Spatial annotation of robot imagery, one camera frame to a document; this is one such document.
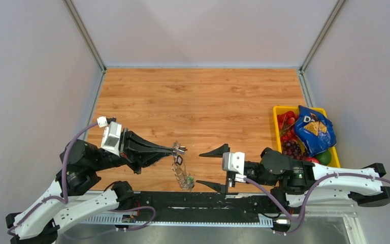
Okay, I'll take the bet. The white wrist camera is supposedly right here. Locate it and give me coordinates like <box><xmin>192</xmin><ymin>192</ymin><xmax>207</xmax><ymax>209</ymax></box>
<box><xmin>222</xmin><ymin>152</ymin><xmax>245</xmax><ymax>174</ymax></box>
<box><xmin>96</xmin><ymin>116</ymin><xmax>122</xmax><ymax>156</ymax></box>

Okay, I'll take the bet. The blue chips bag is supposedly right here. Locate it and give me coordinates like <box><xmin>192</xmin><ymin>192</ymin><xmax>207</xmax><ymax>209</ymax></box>
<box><xmin>294</xmin><ymin>105</ymin><xmax>337</xmax><ymax>157</ymax></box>

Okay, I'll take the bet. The green lime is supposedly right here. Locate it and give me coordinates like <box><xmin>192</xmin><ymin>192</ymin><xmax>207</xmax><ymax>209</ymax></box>
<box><xmin>314</xmin><ymin>150</ymin><xmax>332</xmax><ymax>166</ymax></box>

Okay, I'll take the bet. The red apple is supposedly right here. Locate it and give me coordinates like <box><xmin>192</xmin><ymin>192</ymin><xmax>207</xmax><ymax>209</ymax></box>
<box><xmin>307</xmin><ymin>157</ymin><xmax>321</xmax><ymax>164</ymax></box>

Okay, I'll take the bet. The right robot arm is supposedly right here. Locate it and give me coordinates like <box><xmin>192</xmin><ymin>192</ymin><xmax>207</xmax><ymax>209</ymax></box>
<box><xmin>199</xmin><ymin>144</ymin><xmax>390</xmax><ymax>212</ymax></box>

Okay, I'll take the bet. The red cherries bunch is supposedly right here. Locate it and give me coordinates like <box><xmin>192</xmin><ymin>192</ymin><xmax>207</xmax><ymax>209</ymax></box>
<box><xmin>277</xmin><ymin>111</ymin><xmax>299</xmax><ymax>142</ymax></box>

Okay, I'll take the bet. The large metal key ring plate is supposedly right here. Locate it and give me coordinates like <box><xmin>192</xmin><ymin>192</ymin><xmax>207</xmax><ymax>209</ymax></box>
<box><xmin>172</xmin><ymin>141</ymin><xmax>194</xmax><ymax>192</ymax></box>

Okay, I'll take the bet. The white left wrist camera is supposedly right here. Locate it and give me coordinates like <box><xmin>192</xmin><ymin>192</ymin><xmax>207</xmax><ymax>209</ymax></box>
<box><xmin>96</xmin><ymin>116</ymin><xmax>122</xmax><ymax>156</ymax></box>

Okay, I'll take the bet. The dark grapes bunch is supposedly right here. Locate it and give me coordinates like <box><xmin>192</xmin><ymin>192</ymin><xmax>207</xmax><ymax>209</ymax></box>
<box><xmin>281</xmin><ymin>140</ymin><xmax>309</xmax><ymax>160</ymax></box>

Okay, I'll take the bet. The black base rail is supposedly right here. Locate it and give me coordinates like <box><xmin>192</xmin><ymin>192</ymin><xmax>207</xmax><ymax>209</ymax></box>
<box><xmin>84</xmin><ymin>191</ymin><xmax>285</xmax><ymax>228</ymax></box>

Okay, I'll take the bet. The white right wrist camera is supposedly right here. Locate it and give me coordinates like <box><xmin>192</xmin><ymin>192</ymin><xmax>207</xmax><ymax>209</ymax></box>
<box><xmin>222</xmin><ymin>152</ymin><xmax>245</xmax><ymax>174</ymax></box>

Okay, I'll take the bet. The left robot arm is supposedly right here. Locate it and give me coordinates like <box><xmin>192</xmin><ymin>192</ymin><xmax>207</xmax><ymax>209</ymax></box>
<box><xmin>6</xmin><ymin>123</ymin><xmax>181</xmax><ymax>243</ymax></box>

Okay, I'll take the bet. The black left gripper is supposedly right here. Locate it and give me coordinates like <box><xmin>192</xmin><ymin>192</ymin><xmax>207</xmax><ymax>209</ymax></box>
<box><xmin>91</xmin><ymin>126</ymin><xmax>175</xmax><ymax>173</ymax></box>

